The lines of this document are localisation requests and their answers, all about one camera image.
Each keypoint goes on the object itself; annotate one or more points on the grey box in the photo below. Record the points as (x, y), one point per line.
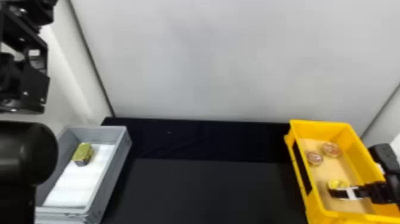
(117, 156)

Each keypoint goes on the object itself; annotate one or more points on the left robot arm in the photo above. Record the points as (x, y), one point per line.
(22, 162)

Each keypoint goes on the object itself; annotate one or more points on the yellow box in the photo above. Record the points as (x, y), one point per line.
(304, 134)

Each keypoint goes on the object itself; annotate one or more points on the white foam pad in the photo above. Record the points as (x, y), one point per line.
(78, 184)

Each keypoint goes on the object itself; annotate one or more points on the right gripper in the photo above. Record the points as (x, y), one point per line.
(387, 194)

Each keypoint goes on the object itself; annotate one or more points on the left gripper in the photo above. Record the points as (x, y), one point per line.
(29, 83)

